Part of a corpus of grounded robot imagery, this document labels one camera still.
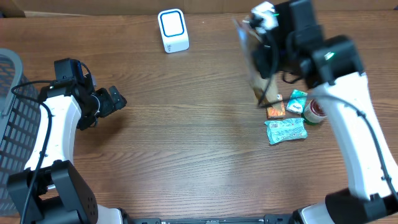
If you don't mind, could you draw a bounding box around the clear white plastic pouch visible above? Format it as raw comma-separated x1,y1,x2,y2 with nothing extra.
233,19,279,108

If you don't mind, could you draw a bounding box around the teal tissue pack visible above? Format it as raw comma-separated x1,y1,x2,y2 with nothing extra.
286,90,308,114

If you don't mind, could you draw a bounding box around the orange tissue pack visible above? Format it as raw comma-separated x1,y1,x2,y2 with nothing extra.
266,101,285,119

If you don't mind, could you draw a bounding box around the green lidded container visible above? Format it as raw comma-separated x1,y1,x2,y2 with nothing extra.
302,100,327,125

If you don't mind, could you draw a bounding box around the teal crinkled snack packet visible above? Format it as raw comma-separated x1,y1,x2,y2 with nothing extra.
264,118,308,145

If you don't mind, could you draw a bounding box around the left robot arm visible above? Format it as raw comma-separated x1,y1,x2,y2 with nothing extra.
7,58,130,224

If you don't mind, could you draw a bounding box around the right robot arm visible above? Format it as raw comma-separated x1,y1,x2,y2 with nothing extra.
248,1,397,224

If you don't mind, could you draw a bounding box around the white barcode scanner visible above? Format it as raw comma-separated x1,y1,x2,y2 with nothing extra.
157,9,190,54

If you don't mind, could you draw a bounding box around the grey plastic mesh basket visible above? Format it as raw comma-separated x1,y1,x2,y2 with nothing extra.
1,49,40,217

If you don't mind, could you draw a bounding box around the brown cardboard backdrop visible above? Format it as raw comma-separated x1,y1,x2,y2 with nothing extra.
1,0,397,17

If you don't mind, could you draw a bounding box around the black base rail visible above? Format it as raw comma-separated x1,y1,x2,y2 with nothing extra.
124,214,297,224

